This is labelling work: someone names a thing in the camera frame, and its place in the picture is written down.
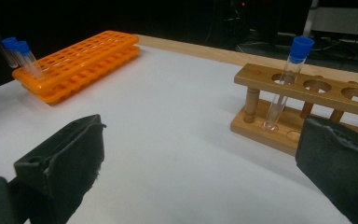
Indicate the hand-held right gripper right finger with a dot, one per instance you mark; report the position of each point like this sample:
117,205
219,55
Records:
341,168

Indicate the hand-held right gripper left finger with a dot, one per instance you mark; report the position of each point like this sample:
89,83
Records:
62,174

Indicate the orange plastic tube rack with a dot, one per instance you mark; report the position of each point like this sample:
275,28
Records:
59,95

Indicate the wooden test tube rack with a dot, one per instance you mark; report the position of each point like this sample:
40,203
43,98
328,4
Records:
254,77

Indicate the blue-capped clear test tube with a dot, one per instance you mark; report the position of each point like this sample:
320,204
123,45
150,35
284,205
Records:
301,46
8,43
22,48

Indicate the white table sheet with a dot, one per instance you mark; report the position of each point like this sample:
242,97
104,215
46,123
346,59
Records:
167,140

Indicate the background table with white legs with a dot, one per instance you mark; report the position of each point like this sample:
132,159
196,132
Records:
341,21

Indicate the dark stand with red light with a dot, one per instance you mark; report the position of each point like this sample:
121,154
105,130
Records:
243,4

